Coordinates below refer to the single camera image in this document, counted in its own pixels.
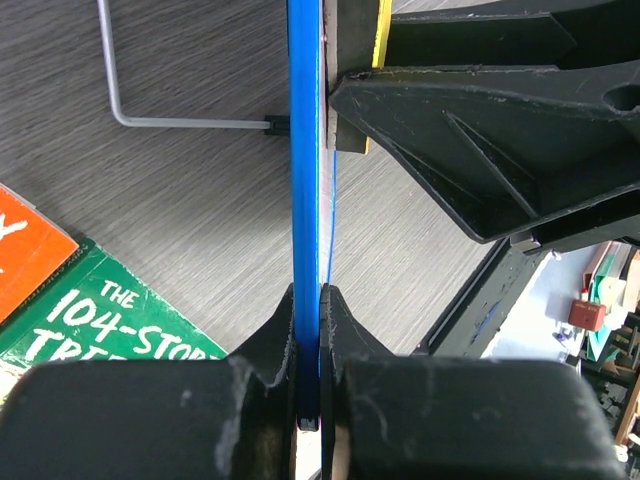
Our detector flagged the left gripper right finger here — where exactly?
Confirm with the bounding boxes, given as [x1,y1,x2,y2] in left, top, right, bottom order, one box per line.
[320,285,625,479]

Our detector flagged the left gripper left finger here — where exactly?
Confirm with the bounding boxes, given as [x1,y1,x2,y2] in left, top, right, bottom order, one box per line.
[1,293,296,479]

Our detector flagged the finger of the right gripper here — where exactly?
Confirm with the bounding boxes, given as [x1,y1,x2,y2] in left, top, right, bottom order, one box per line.
[389,1,639,69]
[330,62,639,254]

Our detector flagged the yellow whiteboard eraser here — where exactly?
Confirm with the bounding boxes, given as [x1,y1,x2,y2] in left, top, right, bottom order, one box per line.
[323,0,392,154]

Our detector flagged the blue framed whiteboard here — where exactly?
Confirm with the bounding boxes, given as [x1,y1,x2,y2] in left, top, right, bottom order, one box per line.
[287,1,336,468]

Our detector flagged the red box in background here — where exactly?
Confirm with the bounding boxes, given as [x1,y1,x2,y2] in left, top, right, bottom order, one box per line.
[568,299,607,332]

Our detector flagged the green treehouse book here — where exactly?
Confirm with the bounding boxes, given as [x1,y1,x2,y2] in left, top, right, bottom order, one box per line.
[1,238,226,398]

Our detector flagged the orange treehouse book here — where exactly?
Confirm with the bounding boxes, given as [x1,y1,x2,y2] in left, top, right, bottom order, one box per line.
[1,186,79,323]

